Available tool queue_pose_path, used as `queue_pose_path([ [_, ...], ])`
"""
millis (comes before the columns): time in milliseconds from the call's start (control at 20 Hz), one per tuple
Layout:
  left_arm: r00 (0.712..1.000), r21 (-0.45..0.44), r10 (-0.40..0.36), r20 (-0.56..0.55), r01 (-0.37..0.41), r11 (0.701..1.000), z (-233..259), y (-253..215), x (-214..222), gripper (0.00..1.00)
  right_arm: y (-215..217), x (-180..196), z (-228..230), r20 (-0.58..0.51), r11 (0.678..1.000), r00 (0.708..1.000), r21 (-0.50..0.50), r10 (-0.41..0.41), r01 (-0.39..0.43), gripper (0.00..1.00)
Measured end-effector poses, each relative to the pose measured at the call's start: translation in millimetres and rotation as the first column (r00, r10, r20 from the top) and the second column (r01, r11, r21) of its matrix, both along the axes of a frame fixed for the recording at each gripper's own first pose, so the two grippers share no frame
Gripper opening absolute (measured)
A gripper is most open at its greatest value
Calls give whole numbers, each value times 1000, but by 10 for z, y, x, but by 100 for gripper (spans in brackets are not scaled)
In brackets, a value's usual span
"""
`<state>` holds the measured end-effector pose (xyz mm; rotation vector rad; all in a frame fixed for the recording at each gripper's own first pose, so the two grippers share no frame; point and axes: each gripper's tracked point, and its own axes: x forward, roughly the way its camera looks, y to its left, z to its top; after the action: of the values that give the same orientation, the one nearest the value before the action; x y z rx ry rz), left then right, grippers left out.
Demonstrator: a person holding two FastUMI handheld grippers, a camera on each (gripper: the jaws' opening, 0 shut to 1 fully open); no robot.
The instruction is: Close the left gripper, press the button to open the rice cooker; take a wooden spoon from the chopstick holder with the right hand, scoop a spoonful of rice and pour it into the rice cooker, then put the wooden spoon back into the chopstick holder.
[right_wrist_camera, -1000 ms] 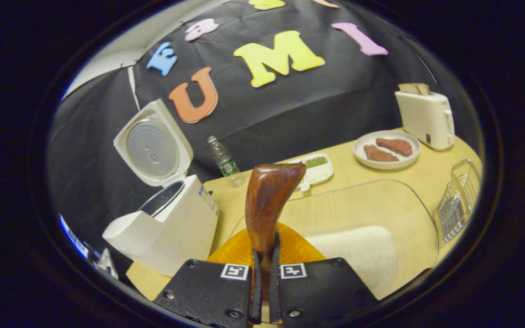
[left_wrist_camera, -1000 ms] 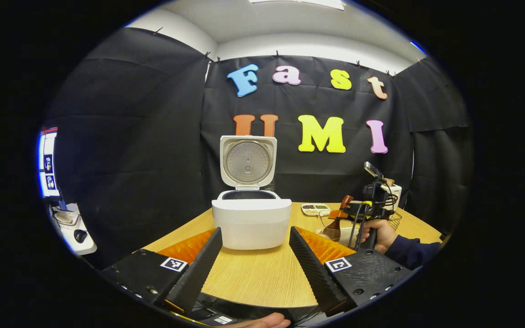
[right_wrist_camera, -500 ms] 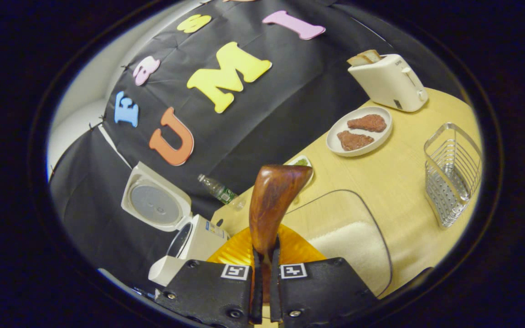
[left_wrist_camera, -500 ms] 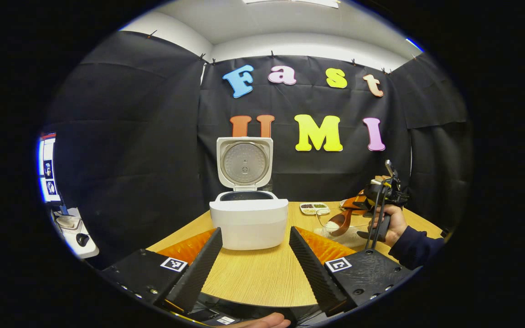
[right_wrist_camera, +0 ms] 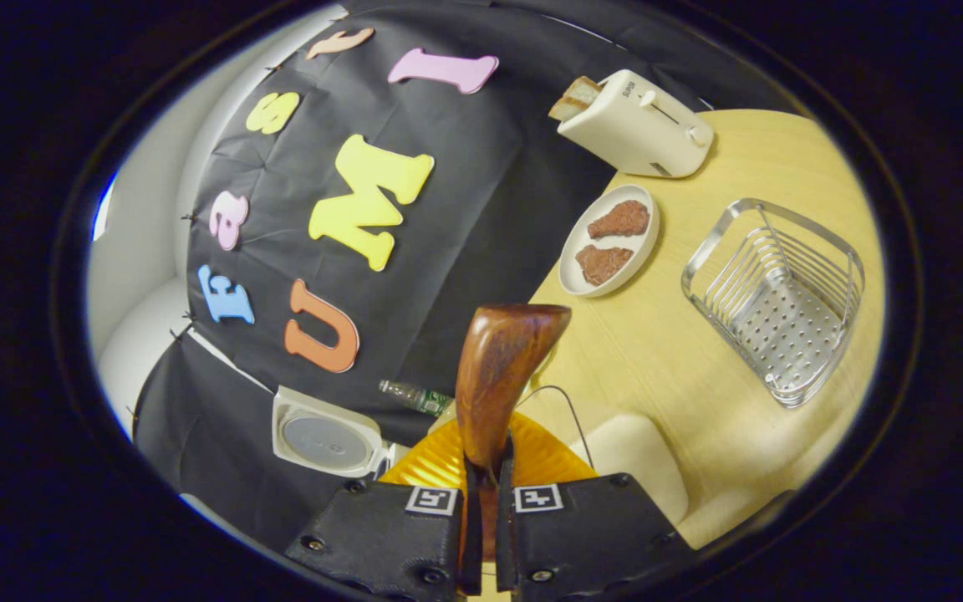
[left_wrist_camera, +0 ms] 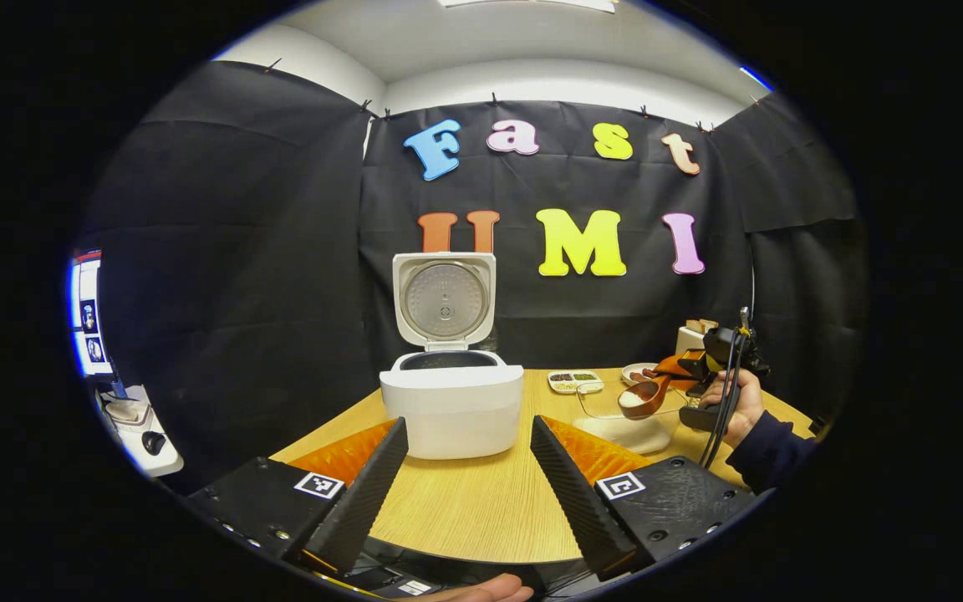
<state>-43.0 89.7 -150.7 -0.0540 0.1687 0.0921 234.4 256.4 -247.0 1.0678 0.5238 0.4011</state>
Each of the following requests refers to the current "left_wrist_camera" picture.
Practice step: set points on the brown wooden spoon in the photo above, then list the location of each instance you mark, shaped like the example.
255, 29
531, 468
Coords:
644, 401

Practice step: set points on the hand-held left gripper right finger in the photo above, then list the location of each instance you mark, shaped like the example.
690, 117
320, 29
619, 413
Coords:
573, 493

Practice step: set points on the ceiling light panel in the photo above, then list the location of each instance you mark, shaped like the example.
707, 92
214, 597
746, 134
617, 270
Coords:
532, 4

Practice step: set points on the white rice cooker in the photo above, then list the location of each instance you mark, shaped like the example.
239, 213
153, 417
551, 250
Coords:
448, 410

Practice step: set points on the white round plate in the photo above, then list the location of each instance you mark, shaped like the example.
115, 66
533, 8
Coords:
628, 374

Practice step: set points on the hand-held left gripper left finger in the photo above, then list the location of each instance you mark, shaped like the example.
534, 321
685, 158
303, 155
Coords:
360, 502

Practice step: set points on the white machine with black knob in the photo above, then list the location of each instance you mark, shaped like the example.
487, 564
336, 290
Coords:
139, 435

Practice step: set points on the white toaster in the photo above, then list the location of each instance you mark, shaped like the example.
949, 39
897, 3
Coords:
686, 341

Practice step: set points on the brown meat piece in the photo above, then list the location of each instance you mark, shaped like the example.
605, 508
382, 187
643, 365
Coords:
643, 374

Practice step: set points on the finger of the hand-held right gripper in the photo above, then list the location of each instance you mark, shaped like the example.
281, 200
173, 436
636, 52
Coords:
682, 368

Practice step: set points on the white divided grain dish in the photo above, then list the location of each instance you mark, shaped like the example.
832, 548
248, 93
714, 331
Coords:
575, 382

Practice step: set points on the black backdrop cloth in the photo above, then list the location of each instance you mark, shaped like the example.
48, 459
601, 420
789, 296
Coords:
239, 293

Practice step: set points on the white rice heap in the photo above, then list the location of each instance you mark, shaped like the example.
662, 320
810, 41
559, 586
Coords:
624, 436

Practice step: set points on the white blue banner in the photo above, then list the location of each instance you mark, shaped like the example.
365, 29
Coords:
89, 318

